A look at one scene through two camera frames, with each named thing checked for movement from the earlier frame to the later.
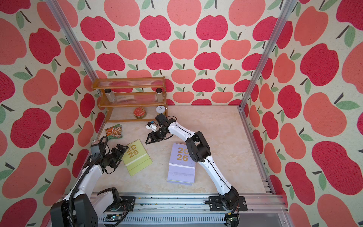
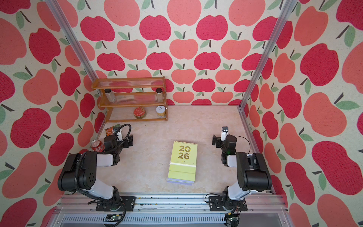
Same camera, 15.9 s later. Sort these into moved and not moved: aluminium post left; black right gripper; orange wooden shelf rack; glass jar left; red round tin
Moved: black right gripper
Not moved: orange wooden shelf rack; glass jar left; red round tin; aluminium post left
